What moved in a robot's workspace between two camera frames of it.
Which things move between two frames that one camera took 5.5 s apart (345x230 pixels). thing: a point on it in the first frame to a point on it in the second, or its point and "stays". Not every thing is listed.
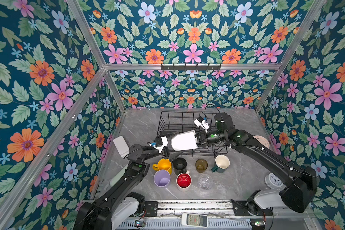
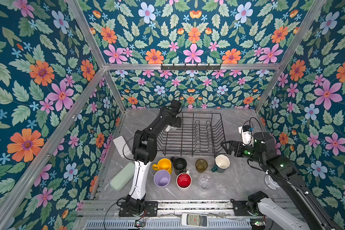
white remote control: [194, 220] stays
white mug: [184, 141] to [169, 127]
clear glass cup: [205, 181] stays
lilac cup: [162, 178] stays
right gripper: [202, 139] to [238, 144]
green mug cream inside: [222, 162] stays
